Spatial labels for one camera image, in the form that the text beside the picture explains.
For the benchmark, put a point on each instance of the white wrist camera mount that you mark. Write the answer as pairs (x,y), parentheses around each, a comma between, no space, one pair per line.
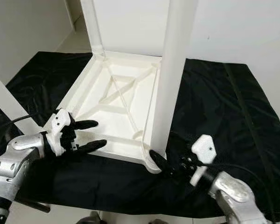
(204,148)
(61,120)

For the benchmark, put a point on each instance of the grey left robot foot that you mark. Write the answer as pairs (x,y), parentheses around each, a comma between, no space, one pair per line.
(92,219)

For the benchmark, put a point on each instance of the white plastic table top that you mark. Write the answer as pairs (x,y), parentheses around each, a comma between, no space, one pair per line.
(126,116)

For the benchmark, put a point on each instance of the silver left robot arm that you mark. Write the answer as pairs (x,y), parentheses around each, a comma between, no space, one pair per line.
(18,163)

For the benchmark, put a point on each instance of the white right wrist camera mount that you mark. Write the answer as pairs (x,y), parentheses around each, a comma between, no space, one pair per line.
(204,148)

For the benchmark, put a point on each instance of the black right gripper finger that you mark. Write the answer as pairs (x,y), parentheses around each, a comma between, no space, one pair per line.
(159,160)

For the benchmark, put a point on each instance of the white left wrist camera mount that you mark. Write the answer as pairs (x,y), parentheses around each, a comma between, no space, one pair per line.
(61,120)

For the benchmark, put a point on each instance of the dark metal table leg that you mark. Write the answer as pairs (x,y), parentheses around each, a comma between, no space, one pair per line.
(32,205)

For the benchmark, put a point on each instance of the grey robot foot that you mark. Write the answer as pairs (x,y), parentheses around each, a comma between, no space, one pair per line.
(92,219)
(157,221)

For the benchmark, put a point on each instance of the black cloth table cover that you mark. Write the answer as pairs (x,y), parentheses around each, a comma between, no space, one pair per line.
(112,191)

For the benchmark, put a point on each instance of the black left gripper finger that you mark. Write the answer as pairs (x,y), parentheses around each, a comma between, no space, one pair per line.
(91,146)
(86,124)

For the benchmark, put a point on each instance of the grey right robot foot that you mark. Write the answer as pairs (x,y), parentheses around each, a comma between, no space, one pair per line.
(157,221)

